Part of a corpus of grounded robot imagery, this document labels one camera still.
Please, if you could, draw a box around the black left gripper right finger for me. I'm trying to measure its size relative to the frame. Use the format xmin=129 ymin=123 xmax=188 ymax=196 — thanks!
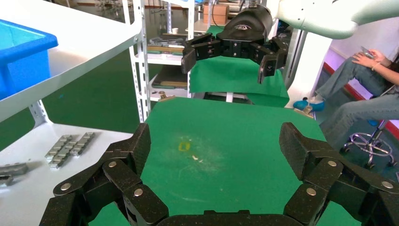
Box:
xmin=279 ymin=122 xmax=399 ymax=226

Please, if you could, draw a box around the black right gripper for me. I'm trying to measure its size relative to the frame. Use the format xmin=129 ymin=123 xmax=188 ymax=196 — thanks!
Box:
xmin=182 ymin=4 xmax=289 ymax=84

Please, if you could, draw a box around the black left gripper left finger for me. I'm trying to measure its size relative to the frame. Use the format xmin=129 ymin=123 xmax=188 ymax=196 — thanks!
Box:
xmin=39 ymin=122 xmax=169 ymax=226

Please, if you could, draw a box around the grey smartphone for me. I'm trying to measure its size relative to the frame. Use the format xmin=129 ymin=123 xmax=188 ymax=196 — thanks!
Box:
xmin=361 ymin=46 xmax=375 ymax=60

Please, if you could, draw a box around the bystander bare forearm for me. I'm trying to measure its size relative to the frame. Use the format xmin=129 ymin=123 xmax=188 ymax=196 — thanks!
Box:
xmin=372 ymin=61 xmax=399 ymax=84

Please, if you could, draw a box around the bystander hand resting on knee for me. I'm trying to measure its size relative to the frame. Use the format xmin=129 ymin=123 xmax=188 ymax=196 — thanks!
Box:
xmin=352 ymin=52 xmax=379 ymax=68

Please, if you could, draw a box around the bystander hand with phone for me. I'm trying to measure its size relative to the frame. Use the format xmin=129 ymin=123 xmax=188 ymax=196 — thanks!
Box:
xmin=369 ymin=48 xmax=388 ymax=64

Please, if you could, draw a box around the green covered background table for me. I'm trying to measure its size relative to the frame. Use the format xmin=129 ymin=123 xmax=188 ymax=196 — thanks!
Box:
xmin=189 ymin=26 xmax=290 ymax=108

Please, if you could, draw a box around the brown cardboard box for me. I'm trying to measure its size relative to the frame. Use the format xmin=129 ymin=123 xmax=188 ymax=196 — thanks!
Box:
xmin=202 ymin=3 xmax=230 ymax=25

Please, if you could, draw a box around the ribbed silver metal strip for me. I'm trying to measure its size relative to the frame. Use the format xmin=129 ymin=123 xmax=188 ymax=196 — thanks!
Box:
xmin=69 ymin=132 xmax=95 ymax=156
xmin=49 ymin=138 xmax=80 ymax=169
xmin=0 ymin=162 xmax=29 ymax=177
xmin=45 ymin=135 xmax=74 ymax=160

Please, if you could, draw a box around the chrome swivel stool base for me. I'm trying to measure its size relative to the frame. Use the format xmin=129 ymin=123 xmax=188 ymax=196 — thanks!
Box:
xmin=341 ymin=120 xmax=399 ymax=169

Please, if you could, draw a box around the white background storage rack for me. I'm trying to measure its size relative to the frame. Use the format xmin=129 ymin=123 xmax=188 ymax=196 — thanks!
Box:
xmin=146 ymin=0 xmax=231 ymax=104

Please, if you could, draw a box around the seated person in jeans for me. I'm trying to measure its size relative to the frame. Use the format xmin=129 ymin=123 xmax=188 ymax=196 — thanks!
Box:
xmin=315 ymin=47 xmax=399 ymax=150

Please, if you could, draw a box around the green table cloth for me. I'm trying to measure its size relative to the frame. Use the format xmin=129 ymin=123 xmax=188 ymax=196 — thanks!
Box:
xmin=88 ymin=97 xmax=362 ymax=226

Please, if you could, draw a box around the white shelf board with bin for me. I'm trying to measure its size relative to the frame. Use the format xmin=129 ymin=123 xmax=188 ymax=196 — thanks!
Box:
xmin=0 ymin=0 xmax=143 ymax=123

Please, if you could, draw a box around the blue plastic bin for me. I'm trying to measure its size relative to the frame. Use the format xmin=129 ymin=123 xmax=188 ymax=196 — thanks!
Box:
xmin=0 ymin=19 xmax=59 ymax=100

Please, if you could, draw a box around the white slotted shelf post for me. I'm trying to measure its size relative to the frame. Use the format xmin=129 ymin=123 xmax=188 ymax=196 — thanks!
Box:
xmin=128 ymin=0 xmax=152 ymax=123
xmin=28 ymin=99 xmax=52 ymax=127

